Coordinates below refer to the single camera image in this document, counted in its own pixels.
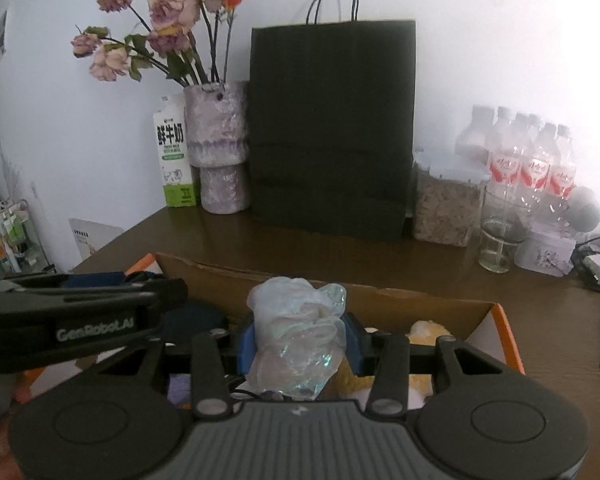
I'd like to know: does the white green milk carton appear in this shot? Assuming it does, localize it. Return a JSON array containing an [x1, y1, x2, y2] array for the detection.
[[152, 94, 201, 208]]

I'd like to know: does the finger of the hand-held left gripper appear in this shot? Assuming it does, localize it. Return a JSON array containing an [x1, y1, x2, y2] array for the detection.
[[0, 271, 163, 295]]

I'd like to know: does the yellow white plush hamster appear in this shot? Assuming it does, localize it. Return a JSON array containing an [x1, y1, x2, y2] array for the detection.
[[325, 320, 453, 403]]

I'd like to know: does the brown wooden desktop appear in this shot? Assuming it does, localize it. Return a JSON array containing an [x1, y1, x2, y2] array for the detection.
[[72, 205, 600, 480]]

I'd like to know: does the grey round speaker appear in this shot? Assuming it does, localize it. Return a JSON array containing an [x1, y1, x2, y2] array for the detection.
[[565, 186, 600, 232]]

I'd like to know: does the dried pink rose bouquet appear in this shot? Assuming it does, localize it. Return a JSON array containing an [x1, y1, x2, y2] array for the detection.
[[71, 0, 245, 87]]

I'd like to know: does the row of clear water bottles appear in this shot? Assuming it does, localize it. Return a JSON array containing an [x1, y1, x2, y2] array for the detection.
[[455, 105, 578, 231]]

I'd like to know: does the clear glass cup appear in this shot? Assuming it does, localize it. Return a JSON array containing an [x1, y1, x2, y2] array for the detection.
[[478, 185, 528, 274]]

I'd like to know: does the purple textured vase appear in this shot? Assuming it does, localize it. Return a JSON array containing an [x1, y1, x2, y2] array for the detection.
[[183, 81, 251, 214]]

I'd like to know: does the cardboard box with orange edge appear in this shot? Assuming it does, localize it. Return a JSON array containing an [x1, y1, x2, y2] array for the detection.
[[12, 252, 526, 406]]

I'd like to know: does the white floral tin box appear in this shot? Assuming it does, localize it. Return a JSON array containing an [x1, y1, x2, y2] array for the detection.
[[514, 231, 576, 277]]

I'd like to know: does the small purple packet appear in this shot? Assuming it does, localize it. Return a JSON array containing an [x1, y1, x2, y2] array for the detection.
[[167, 375, 193, 403]]

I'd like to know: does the clear cereal jar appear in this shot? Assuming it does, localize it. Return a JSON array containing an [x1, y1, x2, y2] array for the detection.
[[411, 150, 483, 248]]

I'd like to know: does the black paper bag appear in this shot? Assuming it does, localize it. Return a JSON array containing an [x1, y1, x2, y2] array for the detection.
[[249, 0, 417, 241]]

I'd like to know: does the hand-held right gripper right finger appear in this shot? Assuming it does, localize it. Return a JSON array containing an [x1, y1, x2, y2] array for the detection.
[[341, 312, 503, 418]]

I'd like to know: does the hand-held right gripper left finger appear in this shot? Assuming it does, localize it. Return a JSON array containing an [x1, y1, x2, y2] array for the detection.
[[97, 322, 258, 421]]

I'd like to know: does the white paper calendar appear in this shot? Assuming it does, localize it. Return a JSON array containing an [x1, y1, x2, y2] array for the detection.
[[69, 217, 126, 263]]

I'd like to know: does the clear plastic bag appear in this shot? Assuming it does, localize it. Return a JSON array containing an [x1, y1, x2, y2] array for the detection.
[[246, 276, 348, 401]]

